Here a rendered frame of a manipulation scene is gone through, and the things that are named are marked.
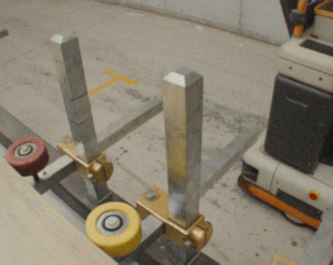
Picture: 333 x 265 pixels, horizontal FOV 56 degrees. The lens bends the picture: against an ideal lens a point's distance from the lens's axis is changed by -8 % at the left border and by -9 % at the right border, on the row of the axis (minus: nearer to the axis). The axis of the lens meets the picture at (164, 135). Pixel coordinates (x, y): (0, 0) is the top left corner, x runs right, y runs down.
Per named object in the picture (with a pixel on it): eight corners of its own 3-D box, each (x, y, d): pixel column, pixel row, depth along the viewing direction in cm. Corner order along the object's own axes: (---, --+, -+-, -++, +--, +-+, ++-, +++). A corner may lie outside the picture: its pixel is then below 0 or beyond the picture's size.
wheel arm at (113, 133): (165, 101, 92) (165, 87, 90) (175, 105, 91) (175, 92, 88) (30, 192, 68) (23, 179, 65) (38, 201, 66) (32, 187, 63)
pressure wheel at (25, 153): (54, 204, 64) (38, 161, 57) (18, 203, 64) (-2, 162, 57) (62, 175, 70) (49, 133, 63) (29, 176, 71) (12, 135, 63)
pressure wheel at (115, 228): (118, 291, 50) (106, 253, 42) (89, 259, 54) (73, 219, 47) (156, 261, 54) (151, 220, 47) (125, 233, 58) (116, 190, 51)
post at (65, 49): (106, 211, 84) (65, 27, 54) (115, 218, 82) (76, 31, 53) (96, 219, 82) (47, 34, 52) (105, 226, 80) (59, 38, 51)
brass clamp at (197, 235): (158, 200, 65) (156, 182, 62) (214, 236, 58) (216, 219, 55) (135, 219, 62) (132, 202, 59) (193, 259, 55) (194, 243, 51)
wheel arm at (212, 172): (245, 136, 79) (247, 122, 76) (258, 142, 77) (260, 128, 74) (107, 264, 54) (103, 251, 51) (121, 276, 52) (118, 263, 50)
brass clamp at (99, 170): (79, 148, 79) (74, 131, 76) (117, 174, 71) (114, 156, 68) (58, 161, 75) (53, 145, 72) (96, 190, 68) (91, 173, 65)
